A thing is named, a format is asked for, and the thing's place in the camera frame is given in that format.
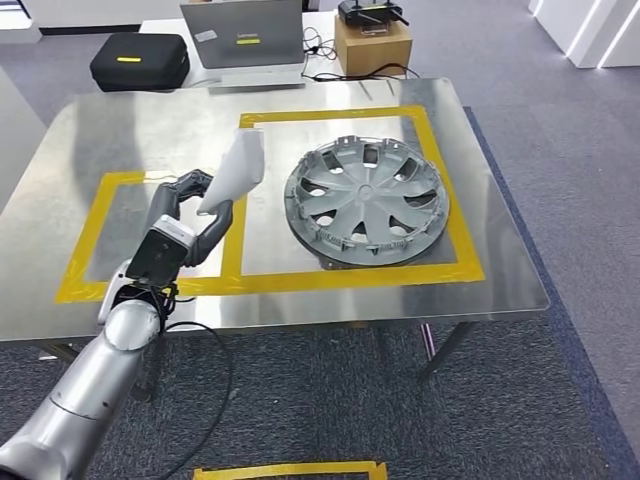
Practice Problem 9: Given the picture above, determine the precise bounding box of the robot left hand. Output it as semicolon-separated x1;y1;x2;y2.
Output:
142;169;235;270

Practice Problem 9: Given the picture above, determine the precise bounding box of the white plastic part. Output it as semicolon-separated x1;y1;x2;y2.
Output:
196;129;266;217

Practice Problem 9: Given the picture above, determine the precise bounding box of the steel workbench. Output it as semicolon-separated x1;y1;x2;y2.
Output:
0;77;551;403

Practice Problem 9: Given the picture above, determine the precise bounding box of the black carry case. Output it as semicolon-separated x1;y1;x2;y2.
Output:
90;33;192;93

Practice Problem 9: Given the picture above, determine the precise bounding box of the grey laptop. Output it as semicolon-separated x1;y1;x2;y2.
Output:
180;0;307;91

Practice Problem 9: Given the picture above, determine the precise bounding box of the steel table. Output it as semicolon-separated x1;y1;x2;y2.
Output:
0;64;48;215

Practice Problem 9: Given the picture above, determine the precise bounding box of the white platform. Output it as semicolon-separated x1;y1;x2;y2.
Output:
0;0;187;46

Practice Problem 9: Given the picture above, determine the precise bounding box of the large yellow tape rectangle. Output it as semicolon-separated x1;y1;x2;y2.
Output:
221;104;486;297

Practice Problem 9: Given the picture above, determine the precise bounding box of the grey wheel hubcap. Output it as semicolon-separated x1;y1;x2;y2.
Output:
283;134;451;270

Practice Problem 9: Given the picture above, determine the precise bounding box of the white desk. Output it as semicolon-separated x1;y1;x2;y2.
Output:
139;9;351;91

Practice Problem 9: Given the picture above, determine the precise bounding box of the yellow floor tape square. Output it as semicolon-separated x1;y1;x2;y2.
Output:
192;461;389;480

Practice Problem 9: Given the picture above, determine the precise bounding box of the cardboard box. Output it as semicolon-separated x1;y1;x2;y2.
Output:
334;14;414;77

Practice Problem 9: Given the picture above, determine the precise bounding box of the black router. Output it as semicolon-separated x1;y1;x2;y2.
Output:
337;0;411;29

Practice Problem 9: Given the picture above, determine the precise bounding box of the white display block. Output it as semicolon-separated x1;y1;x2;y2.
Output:
597;0;640;70
528;0;608;69

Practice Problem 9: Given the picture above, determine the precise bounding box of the black desk cable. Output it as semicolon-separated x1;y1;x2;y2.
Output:
301;26;422;84

